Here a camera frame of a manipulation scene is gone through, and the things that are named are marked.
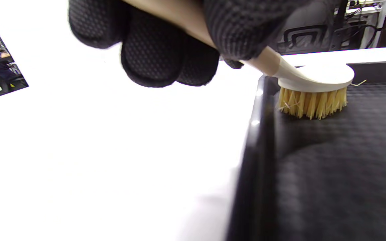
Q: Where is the white desk frame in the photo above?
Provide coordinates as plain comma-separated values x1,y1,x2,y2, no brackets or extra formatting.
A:
345,0,386,49

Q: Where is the black padded office chair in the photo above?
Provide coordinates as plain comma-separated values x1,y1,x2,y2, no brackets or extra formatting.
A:
277,0,347,56

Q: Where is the white pot brush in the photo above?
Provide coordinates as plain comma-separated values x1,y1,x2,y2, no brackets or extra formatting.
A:
123,0,368,120

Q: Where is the person's left hand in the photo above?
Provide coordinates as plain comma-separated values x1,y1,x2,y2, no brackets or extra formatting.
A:
68,0,341,88

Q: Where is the black plastic tray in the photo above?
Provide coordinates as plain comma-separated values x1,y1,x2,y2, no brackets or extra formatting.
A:
227,60,386,241

